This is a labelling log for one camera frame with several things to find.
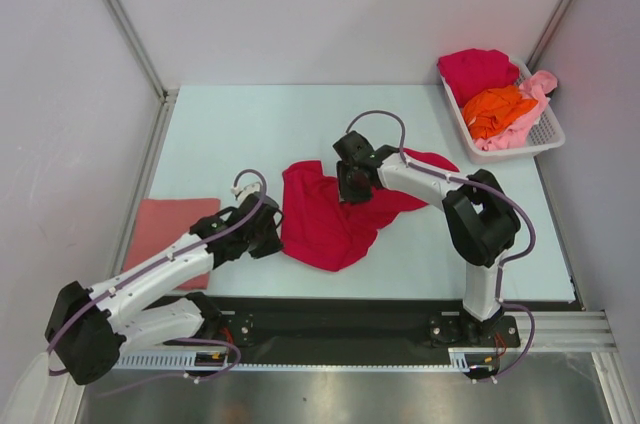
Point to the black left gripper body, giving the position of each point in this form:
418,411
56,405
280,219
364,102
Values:
263,242

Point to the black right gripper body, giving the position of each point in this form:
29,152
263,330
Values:
350,187

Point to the crimson red t-shirt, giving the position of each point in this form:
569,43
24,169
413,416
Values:
322,231

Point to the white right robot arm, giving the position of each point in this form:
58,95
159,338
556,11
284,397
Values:
482,225

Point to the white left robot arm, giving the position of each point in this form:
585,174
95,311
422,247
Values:
91,328

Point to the folded salmon pink t-shirt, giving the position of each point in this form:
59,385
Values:
159,223

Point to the orange t-shirt in basket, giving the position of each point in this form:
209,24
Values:
492,111

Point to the crimson t-shirt in basket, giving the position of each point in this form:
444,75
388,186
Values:
472,71

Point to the white plastic laundry basket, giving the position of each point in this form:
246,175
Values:
520,140

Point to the light pink t-shirt in basket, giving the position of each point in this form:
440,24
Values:
538,87

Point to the left aluminium side rail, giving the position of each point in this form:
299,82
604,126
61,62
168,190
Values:
143,179

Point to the aluminium side rail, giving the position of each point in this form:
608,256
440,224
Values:
578,303
143,179

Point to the right aluminium side rail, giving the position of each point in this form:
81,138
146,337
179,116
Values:
578,303

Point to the white slotted cable duct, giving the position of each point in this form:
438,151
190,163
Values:
208,362

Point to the aluminium front frame rail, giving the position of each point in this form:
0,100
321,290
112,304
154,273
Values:
572,332

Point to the left aluminium corner post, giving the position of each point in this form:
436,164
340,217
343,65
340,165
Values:
134,43

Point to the aluminium corner post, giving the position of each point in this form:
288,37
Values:
134,43
562,4

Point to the right aluminium corner post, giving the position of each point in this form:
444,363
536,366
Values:
562,4

